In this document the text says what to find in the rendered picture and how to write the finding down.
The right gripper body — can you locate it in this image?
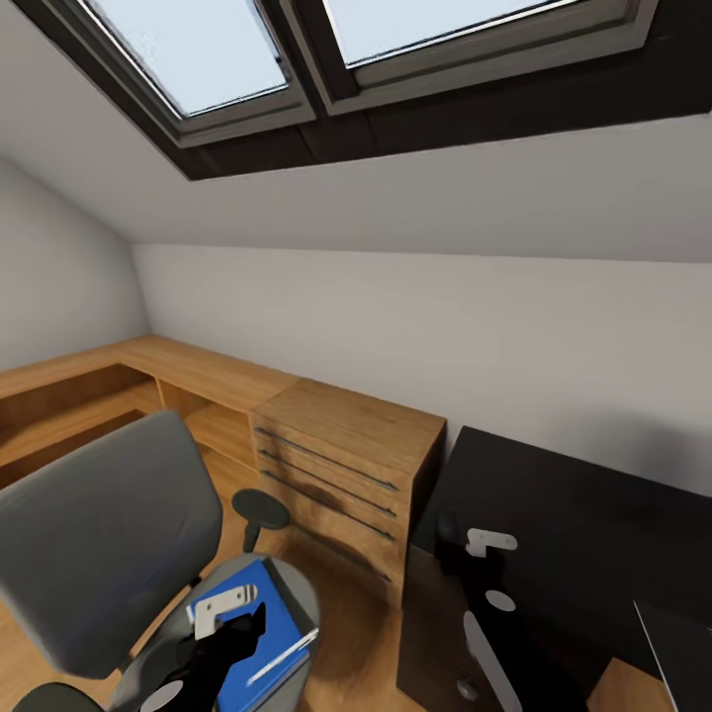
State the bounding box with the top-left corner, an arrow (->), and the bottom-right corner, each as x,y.
441,543 -> 504,586

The pen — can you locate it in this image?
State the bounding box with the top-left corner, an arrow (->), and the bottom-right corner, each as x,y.
253,630 -> 317,682

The notebook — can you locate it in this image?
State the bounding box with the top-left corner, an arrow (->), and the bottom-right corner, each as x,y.
635,601 -> 712,712

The mouse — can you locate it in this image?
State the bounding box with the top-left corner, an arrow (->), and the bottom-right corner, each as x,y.
435,511 -> 458,543

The folder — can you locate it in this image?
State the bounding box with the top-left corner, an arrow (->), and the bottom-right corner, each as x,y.
186,559 -> 310,712

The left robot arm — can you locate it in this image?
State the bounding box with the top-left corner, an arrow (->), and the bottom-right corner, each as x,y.
137,583 -> 266,712

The swivel chair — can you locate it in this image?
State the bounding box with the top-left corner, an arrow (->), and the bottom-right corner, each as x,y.
0,409 -> 322,712

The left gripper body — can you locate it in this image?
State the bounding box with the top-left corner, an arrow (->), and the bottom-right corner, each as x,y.
177,613 -> 257,683

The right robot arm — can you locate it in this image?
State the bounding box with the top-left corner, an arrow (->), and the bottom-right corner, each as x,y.
434,528 -> 591,712

